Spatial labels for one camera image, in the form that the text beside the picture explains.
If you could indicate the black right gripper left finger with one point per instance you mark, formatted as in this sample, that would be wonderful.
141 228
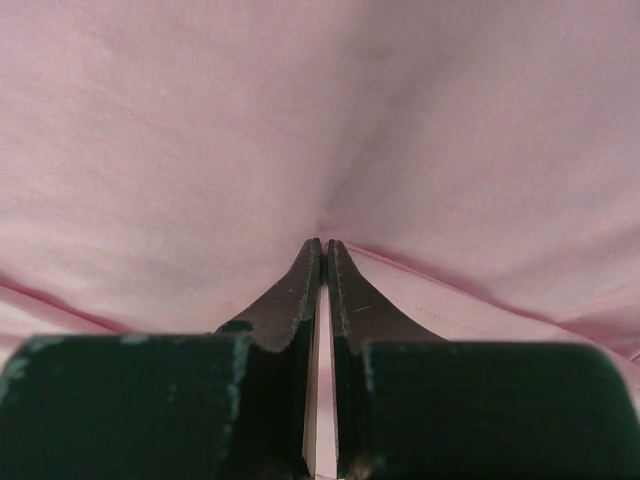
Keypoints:
237 403

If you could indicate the pink t shirt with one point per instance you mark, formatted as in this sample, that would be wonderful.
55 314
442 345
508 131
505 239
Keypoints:
164 162

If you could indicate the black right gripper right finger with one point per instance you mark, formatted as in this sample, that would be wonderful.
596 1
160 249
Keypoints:
411 404

